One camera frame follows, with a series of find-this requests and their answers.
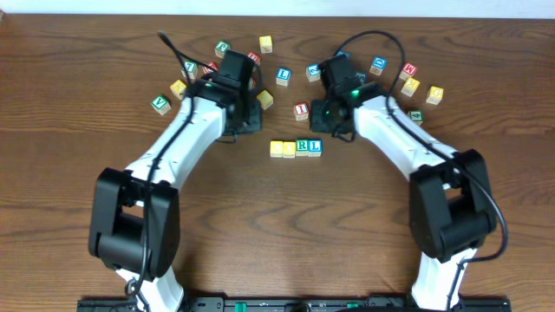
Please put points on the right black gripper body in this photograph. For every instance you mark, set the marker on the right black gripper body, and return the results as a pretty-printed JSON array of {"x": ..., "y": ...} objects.
[{"x": 323, "y": 122}]

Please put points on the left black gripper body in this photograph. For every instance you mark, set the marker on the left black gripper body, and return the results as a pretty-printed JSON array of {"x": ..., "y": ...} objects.
[{"x": 244, "y": 124}]

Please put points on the blue l block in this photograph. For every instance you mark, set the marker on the blue l block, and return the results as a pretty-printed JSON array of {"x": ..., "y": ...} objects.
[
  {"x": 315, "y": 148},
  {"x": 283, "y": 77}
]

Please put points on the green R block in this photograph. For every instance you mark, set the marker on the green R block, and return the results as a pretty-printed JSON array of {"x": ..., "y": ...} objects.
[{"x": 302, "y": 148}]

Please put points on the yellow C block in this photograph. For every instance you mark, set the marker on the yellow C block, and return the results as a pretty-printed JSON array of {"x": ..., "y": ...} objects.
[{"x": 276, "y": 149}]

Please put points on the yellow O block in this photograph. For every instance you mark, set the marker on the yellow O block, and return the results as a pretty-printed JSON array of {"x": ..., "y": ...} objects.
[{"x": 289, "y": 149}]

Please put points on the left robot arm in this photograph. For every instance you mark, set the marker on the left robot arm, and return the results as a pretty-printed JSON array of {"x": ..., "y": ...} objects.
[{"x": 135, "y": 222}]

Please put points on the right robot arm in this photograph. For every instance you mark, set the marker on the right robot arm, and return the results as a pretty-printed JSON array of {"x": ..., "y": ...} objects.
[{"x": 450, "y": 213}]

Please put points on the yellow block centre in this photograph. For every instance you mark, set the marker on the yellow block centre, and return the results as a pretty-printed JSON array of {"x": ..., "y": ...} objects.
[{"x": 266, "y": 99}]

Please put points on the red I block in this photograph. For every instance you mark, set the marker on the red I block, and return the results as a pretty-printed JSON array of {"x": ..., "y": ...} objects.
[{"x": 301, "y": 111}]

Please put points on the blue 5 block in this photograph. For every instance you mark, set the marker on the blue 5 block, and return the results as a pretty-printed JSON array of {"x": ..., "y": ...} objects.
[{"x": 361, "y": 76}]

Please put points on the blue 2 block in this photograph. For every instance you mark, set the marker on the blue 2 block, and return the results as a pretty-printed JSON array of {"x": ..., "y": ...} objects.
[{"x": 313, "y": 72}]

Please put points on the red E block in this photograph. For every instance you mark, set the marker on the red E block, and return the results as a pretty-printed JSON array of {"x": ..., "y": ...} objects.
[{"x": 210, "y": 67}]

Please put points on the red U block left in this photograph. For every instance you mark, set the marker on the red U block left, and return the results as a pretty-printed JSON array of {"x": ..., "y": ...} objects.
[{"x": 255, "y": 57}]

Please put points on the blue D block left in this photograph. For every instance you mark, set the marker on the blue D block left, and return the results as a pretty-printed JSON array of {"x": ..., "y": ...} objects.
[{"x": 346, "y": 54}]

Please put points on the blue d block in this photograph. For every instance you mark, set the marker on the blue d block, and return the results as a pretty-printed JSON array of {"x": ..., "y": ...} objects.
[
  {"x": 377, "y": 66},
  {"x": 346, "y": 54}
]

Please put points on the green 7 block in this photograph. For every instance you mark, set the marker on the green 7 block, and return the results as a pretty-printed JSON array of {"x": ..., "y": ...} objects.
[{"x": 190, "y": 71}]

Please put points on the blue D block right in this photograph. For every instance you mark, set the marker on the blue D block right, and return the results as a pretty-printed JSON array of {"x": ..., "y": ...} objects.
[{"x": 377, "y": 66}]

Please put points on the yellow K block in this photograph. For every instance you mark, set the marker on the yellow K block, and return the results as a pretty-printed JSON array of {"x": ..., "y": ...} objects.
[{"x": 178, "y": 89}]

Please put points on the green J block top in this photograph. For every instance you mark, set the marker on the green J block top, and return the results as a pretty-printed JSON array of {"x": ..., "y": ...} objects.
[{"x": 221, "y": 48}]

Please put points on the plain yellow block top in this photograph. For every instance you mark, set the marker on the plain yellow block top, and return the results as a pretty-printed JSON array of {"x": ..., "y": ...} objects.
[{"x": 266, "y": 44}]

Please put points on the yellow X block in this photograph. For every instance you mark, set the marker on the yellow X block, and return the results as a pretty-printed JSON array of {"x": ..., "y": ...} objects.
[{"x": 410, "y": 86}]

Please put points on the green V block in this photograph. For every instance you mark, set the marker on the green V block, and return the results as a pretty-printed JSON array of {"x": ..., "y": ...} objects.
[{"x": 161, "y": 104}]

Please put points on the green 4 block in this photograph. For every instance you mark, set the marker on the green 4 block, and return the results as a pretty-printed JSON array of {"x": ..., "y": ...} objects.
[{"x": 416, "y": 116}]

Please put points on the red M block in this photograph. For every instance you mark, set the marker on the red M block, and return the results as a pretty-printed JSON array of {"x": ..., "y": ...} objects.
[{"x": 408, "y": 70}]

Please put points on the yellow G block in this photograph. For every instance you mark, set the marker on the yellow G block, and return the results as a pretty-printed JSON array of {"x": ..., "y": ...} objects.
[{"x": 434, "y": 95}]

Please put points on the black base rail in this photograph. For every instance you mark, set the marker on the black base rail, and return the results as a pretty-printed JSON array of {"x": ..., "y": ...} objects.
[{"x": 218, "y": 304}]

